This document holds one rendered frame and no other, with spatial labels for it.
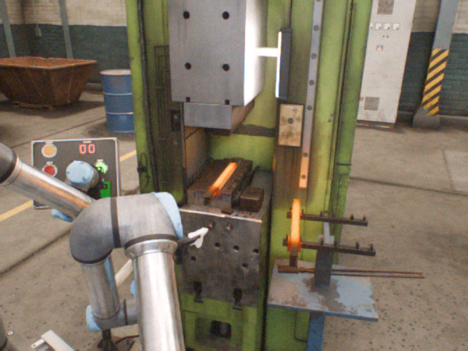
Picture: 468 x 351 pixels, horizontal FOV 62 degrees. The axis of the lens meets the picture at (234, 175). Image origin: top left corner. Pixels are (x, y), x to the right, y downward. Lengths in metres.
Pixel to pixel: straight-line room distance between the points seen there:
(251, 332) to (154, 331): 1.18
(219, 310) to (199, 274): 0.21
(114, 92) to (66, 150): 4.40
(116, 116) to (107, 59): 3.57
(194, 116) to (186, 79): 0.15
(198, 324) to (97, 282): 1.12
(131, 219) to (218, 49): 0.83
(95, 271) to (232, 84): 0.85
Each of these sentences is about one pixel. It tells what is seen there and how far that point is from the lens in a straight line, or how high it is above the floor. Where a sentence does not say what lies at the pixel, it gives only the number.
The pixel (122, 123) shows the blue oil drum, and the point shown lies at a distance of 6.19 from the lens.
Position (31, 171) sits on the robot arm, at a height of 1.32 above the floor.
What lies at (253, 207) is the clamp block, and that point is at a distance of 1.63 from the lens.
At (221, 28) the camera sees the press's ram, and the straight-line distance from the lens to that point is 1.49.
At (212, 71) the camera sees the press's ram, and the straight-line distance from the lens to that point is 1.51.
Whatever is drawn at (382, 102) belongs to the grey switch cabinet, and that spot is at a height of 0.42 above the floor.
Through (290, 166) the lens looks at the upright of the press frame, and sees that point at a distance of 1.68.
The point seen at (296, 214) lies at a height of 0.97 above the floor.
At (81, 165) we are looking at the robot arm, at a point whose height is 1.24.
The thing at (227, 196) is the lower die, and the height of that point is 0.98.
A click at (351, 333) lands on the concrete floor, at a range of 2.49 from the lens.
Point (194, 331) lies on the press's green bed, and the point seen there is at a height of 0.24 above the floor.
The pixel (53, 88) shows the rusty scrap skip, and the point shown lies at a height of 0.47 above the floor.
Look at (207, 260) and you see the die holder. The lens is 1.76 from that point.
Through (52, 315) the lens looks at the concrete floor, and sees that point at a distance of 2.71.
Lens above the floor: 1.68
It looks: 22 degrees down
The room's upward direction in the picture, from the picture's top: 1 degrees clockwise
